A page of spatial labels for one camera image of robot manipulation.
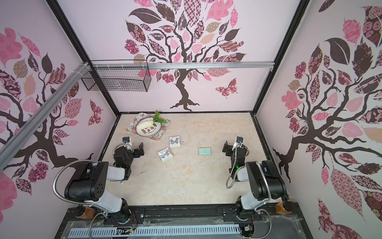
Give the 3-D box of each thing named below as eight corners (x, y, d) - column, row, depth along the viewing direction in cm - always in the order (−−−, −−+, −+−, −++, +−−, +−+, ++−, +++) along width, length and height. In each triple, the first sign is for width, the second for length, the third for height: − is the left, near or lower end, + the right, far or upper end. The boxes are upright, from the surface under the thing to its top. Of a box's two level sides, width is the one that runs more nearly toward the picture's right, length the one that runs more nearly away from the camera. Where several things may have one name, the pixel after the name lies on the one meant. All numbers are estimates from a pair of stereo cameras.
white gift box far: (170, 148, 100) (169, 146, 98) (169, 139, 105) (168, 137, 103) (181, 147, 101) (180, 144, 99) (179, 138, 106) (179, 135, 103)
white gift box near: (162, 163, 93) (162, 160, 91) (158, 154, 97) (157, 152, 95) (172, 157, 96) (172, 155, 93) (168, 149, 100) (167, 147, 97)
